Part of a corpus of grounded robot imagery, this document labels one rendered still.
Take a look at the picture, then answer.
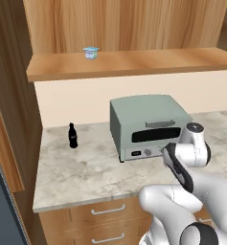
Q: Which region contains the pale green toaster oven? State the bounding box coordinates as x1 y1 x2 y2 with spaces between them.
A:
109 94 193 164

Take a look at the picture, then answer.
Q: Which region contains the dark grey fridge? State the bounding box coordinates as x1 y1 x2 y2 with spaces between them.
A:
0 140 25 245

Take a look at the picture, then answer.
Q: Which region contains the wooden tall cabinet panel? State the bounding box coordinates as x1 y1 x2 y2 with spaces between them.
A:
0 0 43 245

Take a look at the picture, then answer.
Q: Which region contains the pale blue yogurt cup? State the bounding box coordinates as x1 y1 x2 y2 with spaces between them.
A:
82 46 101 60

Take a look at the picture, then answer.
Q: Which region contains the wooden shelf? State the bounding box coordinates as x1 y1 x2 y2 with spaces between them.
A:
26 47 227 83

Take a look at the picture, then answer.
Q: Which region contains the black soda bottle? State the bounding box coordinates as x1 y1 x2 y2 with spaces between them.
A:
68 122 79 149

